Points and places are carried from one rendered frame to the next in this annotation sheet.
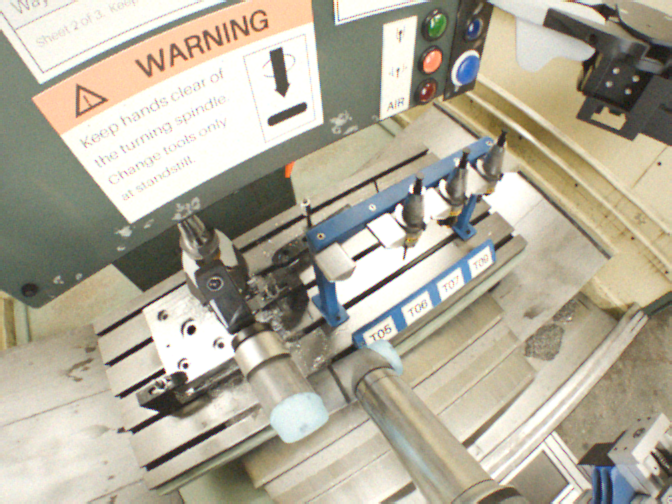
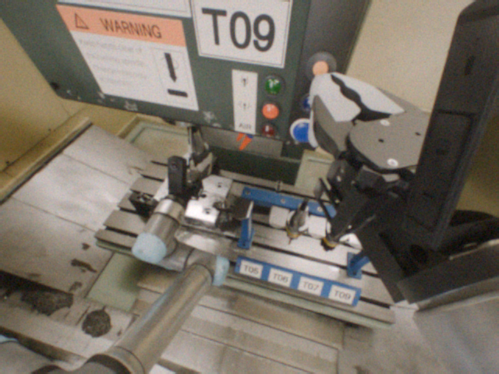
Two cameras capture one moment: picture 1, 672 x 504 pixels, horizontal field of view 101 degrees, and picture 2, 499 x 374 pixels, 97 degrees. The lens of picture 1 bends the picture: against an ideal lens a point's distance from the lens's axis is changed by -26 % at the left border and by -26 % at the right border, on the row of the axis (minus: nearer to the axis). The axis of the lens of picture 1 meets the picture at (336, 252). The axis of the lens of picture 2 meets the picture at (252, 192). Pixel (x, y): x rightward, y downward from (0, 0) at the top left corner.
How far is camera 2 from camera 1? 25 cm
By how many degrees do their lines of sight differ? 23
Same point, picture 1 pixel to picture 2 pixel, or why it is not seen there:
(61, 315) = (154, 144)
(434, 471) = (137, 325)
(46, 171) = (65, 41)
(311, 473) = not seen: hidden behind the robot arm
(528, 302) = (366, 362)
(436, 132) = not seen: hidden behind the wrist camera
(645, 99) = (345, 203)
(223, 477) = (136, 269)
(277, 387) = (153, 226)
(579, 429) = not seen: outside the picture
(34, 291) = (55, 87)
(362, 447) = (194, 319)
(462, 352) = (291, 334)
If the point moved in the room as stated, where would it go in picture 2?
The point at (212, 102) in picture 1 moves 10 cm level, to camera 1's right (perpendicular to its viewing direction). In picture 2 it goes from (138, 62) to (186, 93)
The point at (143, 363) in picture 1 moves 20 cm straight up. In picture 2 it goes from (154, 188) to (138, 158)
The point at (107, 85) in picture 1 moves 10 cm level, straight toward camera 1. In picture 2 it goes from (88, 22) to (22, 59)
